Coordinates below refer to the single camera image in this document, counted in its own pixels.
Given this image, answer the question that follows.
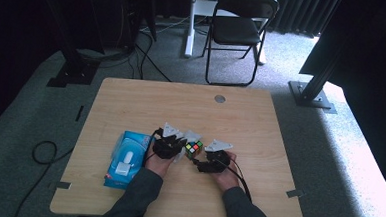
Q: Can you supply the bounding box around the person's right hand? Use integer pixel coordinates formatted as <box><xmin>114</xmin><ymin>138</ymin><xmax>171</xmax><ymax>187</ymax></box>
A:
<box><xmin>210</xmin><ymin>152</ymin><xmax>243</xmax><ymax>194</ymax></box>

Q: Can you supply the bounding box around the person's left hand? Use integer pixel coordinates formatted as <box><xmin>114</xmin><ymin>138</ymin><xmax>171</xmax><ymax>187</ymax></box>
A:
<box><xmin>143</xmin><ymin>144</ymin><xmax>177</xmax><ymax>180</ymax></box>

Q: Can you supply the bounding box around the dark pleated curtain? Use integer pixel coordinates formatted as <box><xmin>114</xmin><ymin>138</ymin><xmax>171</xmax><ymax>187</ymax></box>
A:
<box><xmin>269</xmin><ymin>0</ymin><xmax>345</xmax><ymax>40</ymax></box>

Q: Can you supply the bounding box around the black floor cable loop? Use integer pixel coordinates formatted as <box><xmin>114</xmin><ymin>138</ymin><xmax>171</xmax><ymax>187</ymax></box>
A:
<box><xmin>13</xmin><ymin>138</ymin><xmax>76</xmax><ymax>217</ymax></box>

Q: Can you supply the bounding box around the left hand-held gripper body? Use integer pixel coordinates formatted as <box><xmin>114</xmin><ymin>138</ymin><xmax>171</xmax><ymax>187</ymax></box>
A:
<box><xmin>151</xmin><ymin>120</ymin><xmax>186</xmax><ymax>161</ymax></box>

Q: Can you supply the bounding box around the left hand-held gripper cable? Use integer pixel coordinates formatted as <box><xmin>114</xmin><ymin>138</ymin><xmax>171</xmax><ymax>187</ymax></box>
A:
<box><xmin>142</xmin><ymin>126</ymin><xmax>164</xmax><ymax>170</ymax></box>

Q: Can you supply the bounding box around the black tape strip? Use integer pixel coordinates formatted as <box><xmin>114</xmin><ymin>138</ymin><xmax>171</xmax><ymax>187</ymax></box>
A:
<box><xmin>74</xmin><ymin>104</ymin><xmax>85</xmax><ymax>123</ymax></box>

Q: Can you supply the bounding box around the dark cloth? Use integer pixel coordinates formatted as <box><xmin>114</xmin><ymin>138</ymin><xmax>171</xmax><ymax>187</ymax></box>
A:
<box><xmin>293</xmin><ymin>0</ymin><xmax>386</xmax><ymax>203</ymax></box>

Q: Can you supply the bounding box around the white floor cable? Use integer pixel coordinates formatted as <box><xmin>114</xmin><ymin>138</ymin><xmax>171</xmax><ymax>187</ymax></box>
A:
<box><xmin>140</xmin><ymin>14</ymin><xmax>191</xmax><ymax>36</ymax></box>

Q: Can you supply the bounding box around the black metal stand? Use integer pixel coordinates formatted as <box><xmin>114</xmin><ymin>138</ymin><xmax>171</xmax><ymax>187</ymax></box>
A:
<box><xmin>286</xmin><ymin>27</ymin><xmax>342</xmax><ymax>115</ymax></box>
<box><xmin>31</xmin><ymin>0</ymin><xmax>105</xmax><ymax>91</ymax></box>

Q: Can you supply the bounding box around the blue wet wipe pack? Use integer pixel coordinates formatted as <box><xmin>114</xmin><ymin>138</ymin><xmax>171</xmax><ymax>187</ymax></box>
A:
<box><xmin>103</xmin><ymin>129</ymin><xmax>157</xmax><ymax>192</ymax></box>

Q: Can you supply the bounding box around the right hand-held gripper cable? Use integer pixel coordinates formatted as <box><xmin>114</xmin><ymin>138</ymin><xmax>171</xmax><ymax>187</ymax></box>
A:
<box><xmin>224</xmin><ymin>156</ymin><xmax>255</xmax><ymax>204</ymax></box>

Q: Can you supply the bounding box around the black folding chair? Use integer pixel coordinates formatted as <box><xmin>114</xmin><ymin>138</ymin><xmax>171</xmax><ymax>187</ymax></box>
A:
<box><xmin>200</xmin><ymin>0</ymin><xmax>281</xmax><ymax>90</ymax></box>

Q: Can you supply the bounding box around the white wet wipe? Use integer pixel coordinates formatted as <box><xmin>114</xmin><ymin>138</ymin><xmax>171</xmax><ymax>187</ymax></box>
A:
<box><xmin>174</xmin><ymin>129</ymin><xmax>203</xmax><ymax>165</ymax></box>

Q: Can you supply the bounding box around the multicoloured puzzle cube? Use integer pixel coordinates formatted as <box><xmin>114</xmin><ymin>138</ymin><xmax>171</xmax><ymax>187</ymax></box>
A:
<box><xmin>183</xmin><ymin>139</ymin><xmax>204</xmax><ymax>161</ymax></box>

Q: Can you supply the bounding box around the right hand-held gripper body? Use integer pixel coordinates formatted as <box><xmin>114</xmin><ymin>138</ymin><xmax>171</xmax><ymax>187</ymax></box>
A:
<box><xmin>203</xmin><ymin>138</ymin><xmax>233</xmax><ymax>175</ymax></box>

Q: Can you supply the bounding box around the hand-held gripper cable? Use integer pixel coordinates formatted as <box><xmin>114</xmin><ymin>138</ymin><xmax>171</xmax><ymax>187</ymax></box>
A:
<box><xmin>224</xmin><ymin>156</ymin><xmax>255</xmax><ymax>204</ymax></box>
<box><xmin>142</xmin><ymin>126</ymin><xmax>164</xmax><ymax>170</ymax></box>

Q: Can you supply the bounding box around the dark equipment rack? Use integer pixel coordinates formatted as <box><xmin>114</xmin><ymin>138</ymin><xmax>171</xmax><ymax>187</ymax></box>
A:
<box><xmin>117</xmin><ymin>0</ymin><xmax>160</xmax><ymax>51</ymax></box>

